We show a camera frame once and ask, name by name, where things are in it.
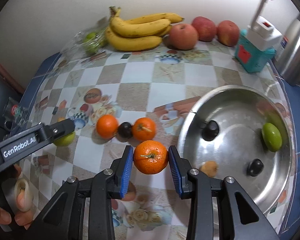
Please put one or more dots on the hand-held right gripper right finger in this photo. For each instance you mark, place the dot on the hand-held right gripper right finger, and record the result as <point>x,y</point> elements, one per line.
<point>173,172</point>

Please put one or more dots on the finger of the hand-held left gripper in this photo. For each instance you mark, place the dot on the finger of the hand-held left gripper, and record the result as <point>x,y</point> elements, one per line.
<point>57,130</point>

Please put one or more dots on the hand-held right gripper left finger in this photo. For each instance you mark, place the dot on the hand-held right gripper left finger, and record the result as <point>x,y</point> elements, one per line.
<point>126,170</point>

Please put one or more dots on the round green jujube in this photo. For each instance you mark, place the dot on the round green jujube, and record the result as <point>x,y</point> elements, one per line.
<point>65,140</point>

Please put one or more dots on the small orange tangerine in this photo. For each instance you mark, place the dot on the small orange tangerine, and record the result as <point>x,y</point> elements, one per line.
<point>150,157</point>
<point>107,126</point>
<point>144,129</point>

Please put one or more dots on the dark cherry with stem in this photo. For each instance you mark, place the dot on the dark cherry with stem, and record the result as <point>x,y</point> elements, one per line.
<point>210,130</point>

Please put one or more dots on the round stainless steel plate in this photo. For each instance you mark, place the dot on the round stainless steel plate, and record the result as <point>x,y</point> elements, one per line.
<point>235,140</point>

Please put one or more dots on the long green jujube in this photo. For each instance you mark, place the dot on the long green jujube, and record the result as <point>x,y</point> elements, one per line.
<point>272,137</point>

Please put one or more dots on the clear bag of green fruits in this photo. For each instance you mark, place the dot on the clear bag of green fruits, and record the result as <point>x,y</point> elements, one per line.
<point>90,40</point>

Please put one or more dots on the person's left hand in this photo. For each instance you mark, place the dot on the person's left hand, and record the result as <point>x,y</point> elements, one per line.
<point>23,200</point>

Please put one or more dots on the clear glass with round logo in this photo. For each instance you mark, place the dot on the clear glass with round logo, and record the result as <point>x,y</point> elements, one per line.
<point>13,111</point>

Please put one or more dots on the yellow banana bunch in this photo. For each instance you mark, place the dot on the yellow banana bunch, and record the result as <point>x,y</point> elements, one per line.
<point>135,30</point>

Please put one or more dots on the pale red apple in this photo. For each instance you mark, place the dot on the pale red apple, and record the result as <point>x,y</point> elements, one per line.
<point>183,36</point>

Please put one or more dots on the teal plastic box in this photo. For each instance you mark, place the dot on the teal plastic box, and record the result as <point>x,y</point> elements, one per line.
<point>252,56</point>

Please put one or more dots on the stainless steel thermos jug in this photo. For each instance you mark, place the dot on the stainless steel thermos jug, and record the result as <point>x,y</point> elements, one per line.
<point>293,52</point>

